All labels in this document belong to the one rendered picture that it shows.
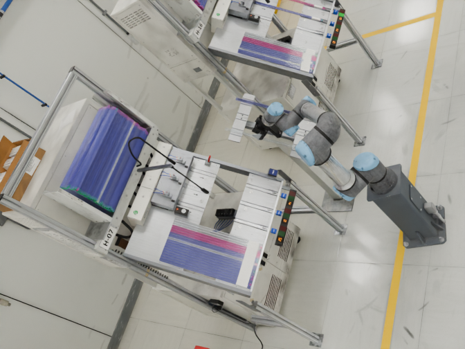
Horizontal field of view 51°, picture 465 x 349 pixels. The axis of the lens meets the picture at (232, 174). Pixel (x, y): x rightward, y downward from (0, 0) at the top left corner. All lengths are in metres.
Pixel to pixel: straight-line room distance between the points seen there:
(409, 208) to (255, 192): 0.83
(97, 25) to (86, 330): 2.60
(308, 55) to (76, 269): 2.46
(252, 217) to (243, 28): 1.34
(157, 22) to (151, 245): 1.43
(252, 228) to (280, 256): 0.63
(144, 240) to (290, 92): 1.54
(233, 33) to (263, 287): 1.68
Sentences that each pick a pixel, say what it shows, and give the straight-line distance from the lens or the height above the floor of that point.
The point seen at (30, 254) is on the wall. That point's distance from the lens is 4.01.
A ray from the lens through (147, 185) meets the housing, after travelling 2.71.
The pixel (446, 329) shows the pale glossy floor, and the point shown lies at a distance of 2.84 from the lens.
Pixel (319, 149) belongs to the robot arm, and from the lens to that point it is 2.14.
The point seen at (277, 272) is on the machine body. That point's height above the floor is 0.18.
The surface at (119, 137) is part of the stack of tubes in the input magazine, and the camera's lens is 2.62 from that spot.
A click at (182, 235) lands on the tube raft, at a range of 2.66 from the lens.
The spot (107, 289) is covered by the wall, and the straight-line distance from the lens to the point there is 4.35.
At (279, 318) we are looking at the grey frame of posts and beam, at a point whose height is 0.42.
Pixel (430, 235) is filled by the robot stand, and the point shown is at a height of 0.05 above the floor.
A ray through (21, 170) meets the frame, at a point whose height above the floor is 1.88.
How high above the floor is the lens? 2.59
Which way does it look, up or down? 37 degrees down
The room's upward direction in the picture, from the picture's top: 51 degrees counter-clockwise
